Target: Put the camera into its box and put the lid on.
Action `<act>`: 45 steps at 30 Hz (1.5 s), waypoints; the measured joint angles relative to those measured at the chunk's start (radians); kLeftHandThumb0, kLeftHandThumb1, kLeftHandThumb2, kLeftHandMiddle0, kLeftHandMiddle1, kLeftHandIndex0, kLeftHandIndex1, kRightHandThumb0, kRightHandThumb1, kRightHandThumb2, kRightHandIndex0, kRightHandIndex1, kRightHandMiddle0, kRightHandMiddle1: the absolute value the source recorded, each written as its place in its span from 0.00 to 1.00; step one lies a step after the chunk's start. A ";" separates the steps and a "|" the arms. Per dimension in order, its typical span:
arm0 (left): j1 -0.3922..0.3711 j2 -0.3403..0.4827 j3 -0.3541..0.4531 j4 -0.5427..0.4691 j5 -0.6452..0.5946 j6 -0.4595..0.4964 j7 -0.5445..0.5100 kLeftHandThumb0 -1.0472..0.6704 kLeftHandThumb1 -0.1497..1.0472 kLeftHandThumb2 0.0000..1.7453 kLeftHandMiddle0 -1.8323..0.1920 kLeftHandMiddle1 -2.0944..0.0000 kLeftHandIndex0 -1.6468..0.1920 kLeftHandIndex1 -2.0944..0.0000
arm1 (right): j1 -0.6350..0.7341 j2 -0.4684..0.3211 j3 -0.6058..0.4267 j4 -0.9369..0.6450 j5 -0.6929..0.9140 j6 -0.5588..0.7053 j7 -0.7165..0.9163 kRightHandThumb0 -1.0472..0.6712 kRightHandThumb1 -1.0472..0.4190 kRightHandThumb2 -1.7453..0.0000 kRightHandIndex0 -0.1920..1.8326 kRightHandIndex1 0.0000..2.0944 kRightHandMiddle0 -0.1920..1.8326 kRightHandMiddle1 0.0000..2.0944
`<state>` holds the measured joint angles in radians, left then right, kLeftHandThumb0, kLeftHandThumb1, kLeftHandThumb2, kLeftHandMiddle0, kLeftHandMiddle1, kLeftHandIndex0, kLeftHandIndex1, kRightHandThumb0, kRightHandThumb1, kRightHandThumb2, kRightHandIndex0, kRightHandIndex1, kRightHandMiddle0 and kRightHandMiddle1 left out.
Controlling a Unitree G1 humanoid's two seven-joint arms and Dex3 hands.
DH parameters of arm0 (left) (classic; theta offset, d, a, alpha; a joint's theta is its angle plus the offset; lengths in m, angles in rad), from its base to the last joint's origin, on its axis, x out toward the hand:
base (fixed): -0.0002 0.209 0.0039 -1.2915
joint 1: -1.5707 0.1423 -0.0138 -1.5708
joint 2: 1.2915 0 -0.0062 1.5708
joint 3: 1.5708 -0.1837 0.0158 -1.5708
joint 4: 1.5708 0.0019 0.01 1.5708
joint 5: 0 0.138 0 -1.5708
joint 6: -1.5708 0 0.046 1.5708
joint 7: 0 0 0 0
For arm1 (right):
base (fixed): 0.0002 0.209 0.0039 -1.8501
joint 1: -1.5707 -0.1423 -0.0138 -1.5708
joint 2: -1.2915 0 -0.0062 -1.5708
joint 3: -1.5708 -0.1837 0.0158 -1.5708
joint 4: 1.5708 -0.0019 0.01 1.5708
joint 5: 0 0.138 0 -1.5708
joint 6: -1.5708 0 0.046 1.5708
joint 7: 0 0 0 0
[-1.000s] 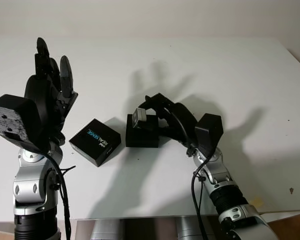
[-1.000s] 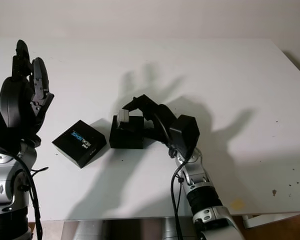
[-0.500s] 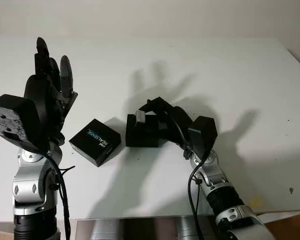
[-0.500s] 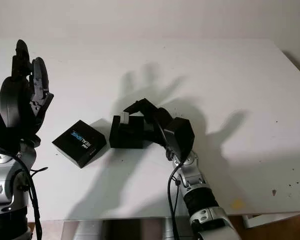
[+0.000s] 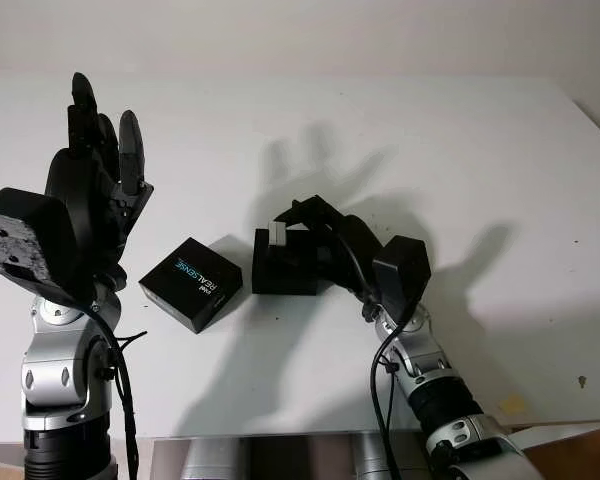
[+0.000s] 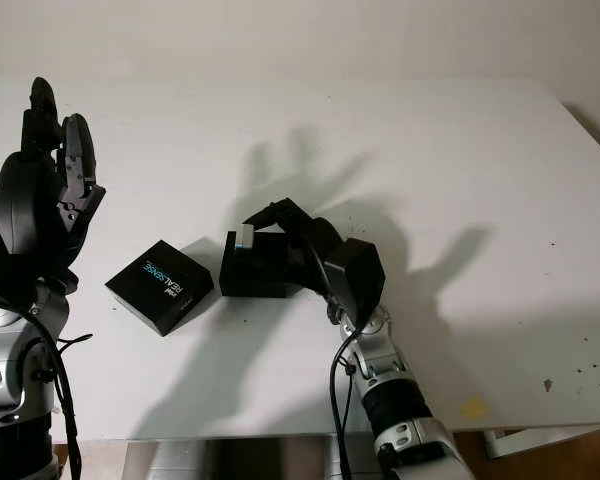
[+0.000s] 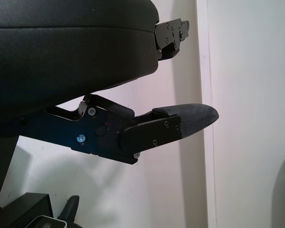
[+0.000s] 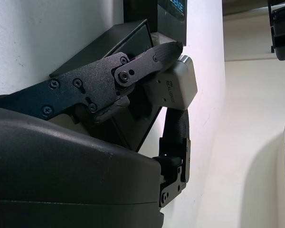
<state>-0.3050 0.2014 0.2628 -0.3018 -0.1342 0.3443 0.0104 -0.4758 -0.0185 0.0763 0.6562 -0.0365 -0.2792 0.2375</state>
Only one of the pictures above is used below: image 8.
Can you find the silver RealSense depth camera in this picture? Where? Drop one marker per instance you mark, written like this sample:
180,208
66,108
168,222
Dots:
180,83

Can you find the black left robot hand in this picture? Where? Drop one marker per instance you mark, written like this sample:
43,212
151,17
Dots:
283,35

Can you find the black camera box base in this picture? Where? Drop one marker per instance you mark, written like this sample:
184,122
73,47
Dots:
133,40

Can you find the black RealSense box lid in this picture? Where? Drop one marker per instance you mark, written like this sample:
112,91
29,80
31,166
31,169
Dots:
171,23

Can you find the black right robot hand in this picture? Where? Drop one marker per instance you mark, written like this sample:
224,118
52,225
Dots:
61,178

